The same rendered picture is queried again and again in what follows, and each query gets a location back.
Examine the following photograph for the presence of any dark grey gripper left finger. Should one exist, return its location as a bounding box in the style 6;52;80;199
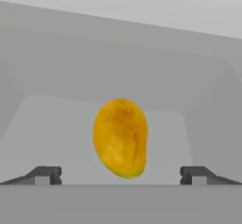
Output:
0;165;62;186

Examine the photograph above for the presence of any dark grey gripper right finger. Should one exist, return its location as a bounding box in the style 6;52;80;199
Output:
180;165;242;186

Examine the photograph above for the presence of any yellow mango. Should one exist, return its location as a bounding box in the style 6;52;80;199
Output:
92;97;148;180

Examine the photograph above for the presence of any grey fridge drawer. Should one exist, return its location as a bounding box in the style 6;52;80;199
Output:
0;0;242;186

